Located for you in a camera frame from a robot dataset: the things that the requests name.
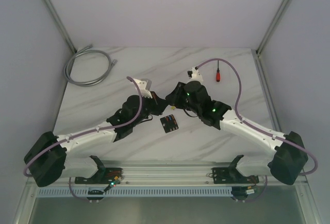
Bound black fuse box base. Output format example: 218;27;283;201
160;114;178;133

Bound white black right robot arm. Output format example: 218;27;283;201
166;81;308;185

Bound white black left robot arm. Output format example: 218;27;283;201
24;92;168;187

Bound red black screwdriver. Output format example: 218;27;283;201
216;61;221;82

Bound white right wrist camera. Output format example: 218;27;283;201
187;66;203;83

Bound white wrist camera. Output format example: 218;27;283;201
187;66;203;83
133;78;153;98

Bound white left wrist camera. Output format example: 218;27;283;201
133;78;153;98

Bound grey coiled cable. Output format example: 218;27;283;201
64;44;118;87

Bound aluminium front mounting rail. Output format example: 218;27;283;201
27;159;307;185

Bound aluminium frame rail right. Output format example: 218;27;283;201
252;50;282;131

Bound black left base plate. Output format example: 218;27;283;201
74;167;123;184

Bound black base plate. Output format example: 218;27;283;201
74;167;123;184
209;167;259;184

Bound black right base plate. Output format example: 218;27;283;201
209;167;259;184

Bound white slotted cable duct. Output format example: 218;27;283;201
37;186;233;198

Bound aluminium frame post left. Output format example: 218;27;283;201
42;0;77;53

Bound aluminium frame post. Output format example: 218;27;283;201
256;0;292;57
42;0;77;53

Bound aluminium frame post right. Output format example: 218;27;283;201
256;0;292;57

